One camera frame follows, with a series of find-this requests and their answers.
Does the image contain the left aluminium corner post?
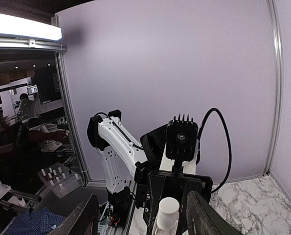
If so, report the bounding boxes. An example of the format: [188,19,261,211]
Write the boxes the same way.
[264,0,284,175]

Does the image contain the black monitor screen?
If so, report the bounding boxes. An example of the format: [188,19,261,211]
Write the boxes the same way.
[34,66,62,104]

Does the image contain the clear nail polish bottle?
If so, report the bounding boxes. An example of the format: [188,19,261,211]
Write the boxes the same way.
[152,212,179,235]

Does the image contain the bright ceiling light bar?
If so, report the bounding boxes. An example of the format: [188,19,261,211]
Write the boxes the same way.
[0,13,62,41]

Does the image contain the person seated in background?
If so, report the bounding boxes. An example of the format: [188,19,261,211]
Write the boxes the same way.
[17,93,41,119]

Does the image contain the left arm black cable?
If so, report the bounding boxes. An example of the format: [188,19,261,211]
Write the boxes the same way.
[196,107,233,194]

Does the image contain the clear acrylic polish organizer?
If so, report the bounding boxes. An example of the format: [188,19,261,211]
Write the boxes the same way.
[38,163,83,199]

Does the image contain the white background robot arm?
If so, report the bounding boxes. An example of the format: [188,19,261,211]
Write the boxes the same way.
[0,181,26,207]

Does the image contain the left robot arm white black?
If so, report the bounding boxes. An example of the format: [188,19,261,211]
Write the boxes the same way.
[87,110,213,234]

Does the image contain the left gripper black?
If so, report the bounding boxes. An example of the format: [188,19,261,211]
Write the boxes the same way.
[134,170,213,235]

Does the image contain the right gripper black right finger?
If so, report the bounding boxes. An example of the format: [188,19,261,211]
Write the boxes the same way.
[186,191,241,235]

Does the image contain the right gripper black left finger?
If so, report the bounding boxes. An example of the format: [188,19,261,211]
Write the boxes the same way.
[48,193,99,235]

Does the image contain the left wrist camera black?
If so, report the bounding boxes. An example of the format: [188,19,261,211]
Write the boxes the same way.
[165,114,199,162]

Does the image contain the blue checked shirt forearm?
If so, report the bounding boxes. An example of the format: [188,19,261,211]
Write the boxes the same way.
[4,208,66,235]

